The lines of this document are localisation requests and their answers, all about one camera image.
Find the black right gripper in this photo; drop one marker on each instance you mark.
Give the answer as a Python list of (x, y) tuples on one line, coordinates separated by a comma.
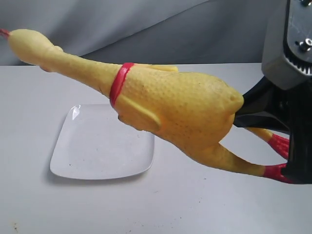
[(287, 110)]

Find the yellow rubber chicken toy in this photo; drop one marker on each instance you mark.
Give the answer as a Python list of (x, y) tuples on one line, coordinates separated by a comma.
[(193, 111)]

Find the white square plate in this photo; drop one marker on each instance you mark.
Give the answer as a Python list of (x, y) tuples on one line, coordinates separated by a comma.
[(94, 145)]

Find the grey backdrop cloth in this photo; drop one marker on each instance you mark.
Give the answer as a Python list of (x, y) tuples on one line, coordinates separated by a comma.
[(150, 31)]

